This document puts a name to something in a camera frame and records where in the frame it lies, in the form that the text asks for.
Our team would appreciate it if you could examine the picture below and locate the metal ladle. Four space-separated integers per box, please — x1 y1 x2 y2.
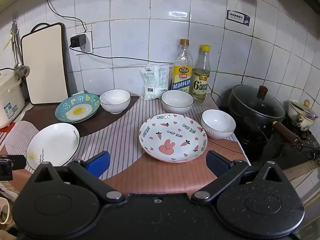
10 21 31 77

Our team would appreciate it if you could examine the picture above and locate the striped printed table mat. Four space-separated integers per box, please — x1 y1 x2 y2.
0 95 251 188

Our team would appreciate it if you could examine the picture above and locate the large oil bottle yellow label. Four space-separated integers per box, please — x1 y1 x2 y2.
171 39 194 92

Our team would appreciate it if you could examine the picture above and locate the white salt bag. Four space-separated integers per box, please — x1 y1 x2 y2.
142 65 171 101

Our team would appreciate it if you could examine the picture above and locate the white cutting board dark rim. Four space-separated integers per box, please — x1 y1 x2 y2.
21 22 71 105

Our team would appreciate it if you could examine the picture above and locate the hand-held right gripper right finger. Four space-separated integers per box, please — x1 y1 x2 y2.
191 150 288 205

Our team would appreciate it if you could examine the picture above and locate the white plate pink rabbit print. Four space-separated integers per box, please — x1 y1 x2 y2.
138 113 208 163

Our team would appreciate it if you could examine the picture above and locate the cream ceramic pot with lid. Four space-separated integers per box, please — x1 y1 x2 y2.
288 99 319 132

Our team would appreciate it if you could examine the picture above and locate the black power adapter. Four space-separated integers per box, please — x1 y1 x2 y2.
70 34 87 49

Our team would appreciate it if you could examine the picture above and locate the blue fried egg plate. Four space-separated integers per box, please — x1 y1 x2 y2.
55 95 101 124

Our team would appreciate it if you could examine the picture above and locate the black cable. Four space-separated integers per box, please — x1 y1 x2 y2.
46 0 88 34
69 45 175 67

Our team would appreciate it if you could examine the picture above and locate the white wall socket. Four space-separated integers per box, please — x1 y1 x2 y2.
75 31 94 54

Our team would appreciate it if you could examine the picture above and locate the black gas stove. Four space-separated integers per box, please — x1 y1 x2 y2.
219 106 320 171

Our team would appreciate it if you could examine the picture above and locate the white plate sun print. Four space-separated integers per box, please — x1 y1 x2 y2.
26 123 81 168

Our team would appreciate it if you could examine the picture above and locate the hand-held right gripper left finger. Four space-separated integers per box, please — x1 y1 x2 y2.
31 151 126 205

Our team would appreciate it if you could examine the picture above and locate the white rice cooker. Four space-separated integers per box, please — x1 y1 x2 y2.
0 67 26 129

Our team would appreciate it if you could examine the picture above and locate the purple wall sticker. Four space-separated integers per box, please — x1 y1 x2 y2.
226 10 251 27

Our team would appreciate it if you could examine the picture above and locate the black wok with glass lid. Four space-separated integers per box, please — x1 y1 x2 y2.
228 85 302 151

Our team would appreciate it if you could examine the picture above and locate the white bowl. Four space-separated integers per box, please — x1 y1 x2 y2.
99 89 131 114
201 109 236 140
161 89 195 114

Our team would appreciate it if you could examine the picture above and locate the paper cup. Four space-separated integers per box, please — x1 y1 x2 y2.
0 197 13 225

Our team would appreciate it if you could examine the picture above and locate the vinegar bottle yellow cap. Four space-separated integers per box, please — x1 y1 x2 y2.
192 45 212 105

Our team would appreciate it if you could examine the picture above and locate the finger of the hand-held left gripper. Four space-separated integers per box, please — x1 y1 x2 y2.
0 155 27 181

